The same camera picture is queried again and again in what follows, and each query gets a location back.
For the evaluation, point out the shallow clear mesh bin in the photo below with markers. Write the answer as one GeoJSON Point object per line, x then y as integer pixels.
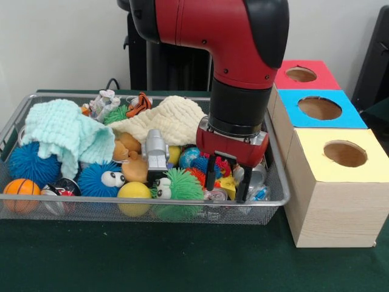
{"type": "Point", "coordinates": [91, 210]}

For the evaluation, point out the large green spiky ball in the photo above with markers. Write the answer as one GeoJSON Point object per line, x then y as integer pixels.
{"type": "Point", "coordinates": [179, 185]}

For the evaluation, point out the dark green table cloth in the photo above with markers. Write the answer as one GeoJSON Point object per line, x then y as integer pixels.
{"type": "Point", "coordinates": [182, 261]}

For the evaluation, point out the crushed silver soda can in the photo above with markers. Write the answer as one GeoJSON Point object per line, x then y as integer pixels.
{"type": "Point", "coordinates": [258, 176]}

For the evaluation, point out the cream waffle cloth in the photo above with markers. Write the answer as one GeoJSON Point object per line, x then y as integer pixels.
{"type": "Point", "coordinates": [170, 121]}

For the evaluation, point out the black flat panel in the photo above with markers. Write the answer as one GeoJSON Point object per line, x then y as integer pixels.
{"type": "Point", "coordinates": [374, 61]}

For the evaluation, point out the green cloth side table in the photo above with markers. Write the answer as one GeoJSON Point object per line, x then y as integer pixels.
{"type": "Point", "coordinates": [382, 115]}

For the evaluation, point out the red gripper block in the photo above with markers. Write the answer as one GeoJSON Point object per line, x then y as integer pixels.
{"type": "Point", "coordinates": [234, 146]}

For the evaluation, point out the blue spiky ball with eyes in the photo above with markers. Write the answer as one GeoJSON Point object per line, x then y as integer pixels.
{"type": "Point", "coordinates": [100, 177]}

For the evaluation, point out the grey metal toy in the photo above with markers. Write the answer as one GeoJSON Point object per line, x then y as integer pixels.
{"type": "Point", "coordinates": [156, 152]}

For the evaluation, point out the yellow ball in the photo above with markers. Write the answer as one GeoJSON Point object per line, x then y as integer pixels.
{"type": "Point", "coordinates": [134, 194]}

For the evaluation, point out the black pedestal stand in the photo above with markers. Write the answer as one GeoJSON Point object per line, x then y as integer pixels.
{"type": "Point", "coordinates": [138, 67]}

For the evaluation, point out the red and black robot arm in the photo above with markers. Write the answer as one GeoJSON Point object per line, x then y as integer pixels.
{"type": "Point", "coordinates": [225, 36]}

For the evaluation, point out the light blue waffle cloth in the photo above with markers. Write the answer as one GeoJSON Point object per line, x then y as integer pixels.
{"type": "Point", "coordinates": [61, 131]}

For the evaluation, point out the orange basketball toy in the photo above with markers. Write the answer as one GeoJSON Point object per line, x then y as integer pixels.
{"type": "Point", "coordinates": [21, 192]}

